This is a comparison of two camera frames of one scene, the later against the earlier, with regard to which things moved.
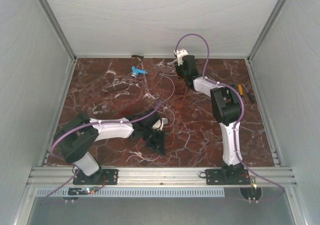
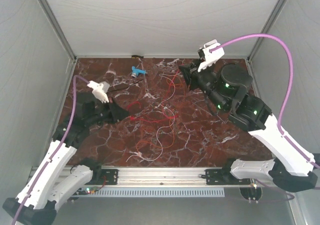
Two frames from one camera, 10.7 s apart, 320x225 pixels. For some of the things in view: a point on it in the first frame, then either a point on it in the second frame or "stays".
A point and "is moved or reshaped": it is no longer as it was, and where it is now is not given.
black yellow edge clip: x=137 y=56 stays
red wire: x=121 y=107 is moved or reshaped
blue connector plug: x=135 y=71 stays
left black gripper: x=159 y=144 to x=117 y=112
